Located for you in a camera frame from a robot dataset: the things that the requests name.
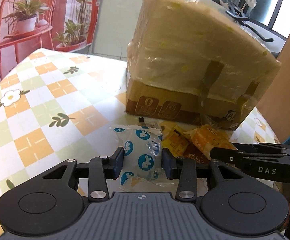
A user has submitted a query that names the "black exercise bike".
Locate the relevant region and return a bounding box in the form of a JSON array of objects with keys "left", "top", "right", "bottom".
[{"left": 220, "top": 0, "right": 287, "bottom": 58}]

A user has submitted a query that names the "cardboard box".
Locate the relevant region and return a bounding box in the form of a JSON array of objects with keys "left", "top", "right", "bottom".
[{"left": 125, "top": 0, "right": 280, "bottom": 130}]

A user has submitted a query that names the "checkered floral tablecloth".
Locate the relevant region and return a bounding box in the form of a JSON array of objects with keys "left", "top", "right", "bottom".
[{"left": 0, "top": 48, "right": 281, "bottom": 239}]

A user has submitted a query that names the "white blue rabbit candy pack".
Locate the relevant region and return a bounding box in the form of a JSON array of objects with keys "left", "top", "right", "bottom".
[{"left": 110, "top": 125, "right": 168, "bottom": 192}]

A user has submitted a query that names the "clear barcode wrapper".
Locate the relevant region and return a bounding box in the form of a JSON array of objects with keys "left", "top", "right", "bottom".
[{"left": 138, "top": 117, "right": 161, "bottom": 129}]

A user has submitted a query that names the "yellow snack packet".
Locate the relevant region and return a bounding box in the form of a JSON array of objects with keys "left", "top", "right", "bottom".
[{"left": 160, "top": 121, "right": 191, "bottom": 157}]

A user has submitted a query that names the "printed room backdrop poster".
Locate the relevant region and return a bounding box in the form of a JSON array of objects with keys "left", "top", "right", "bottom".
[{"left": 0, "top": 0, "right": 101, "bottom": 81}]

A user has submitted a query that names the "orange snack packet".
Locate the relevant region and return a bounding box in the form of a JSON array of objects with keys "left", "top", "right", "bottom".
[{"left": 183, "top": 125, "right": 237, "bottom": 164}]

